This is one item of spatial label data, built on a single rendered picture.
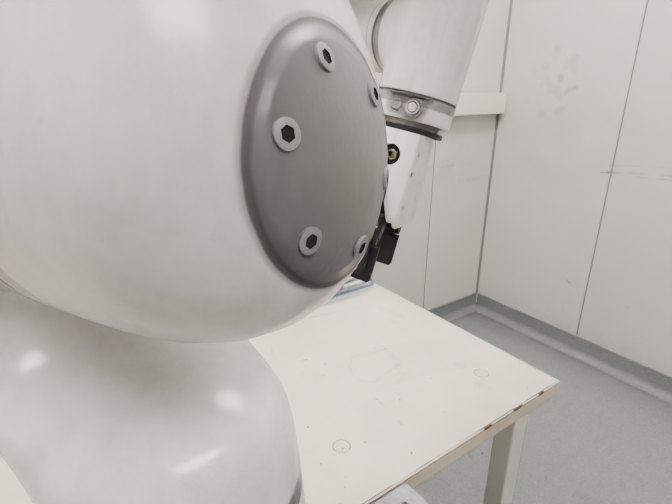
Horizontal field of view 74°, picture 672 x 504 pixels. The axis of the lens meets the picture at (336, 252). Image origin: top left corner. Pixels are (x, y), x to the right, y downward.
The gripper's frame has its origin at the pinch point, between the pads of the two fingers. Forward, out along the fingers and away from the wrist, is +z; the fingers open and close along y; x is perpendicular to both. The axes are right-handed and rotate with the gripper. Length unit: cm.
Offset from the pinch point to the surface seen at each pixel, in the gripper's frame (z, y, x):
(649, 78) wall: -60, 164, -50
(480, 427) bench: 23.5, 16.4, -19.8
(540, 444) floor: 77, 117, -54
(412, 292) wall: 57, 174, 13
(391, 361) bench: 25.0, 28.4, -2.9
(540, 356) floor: 67, 179, -55
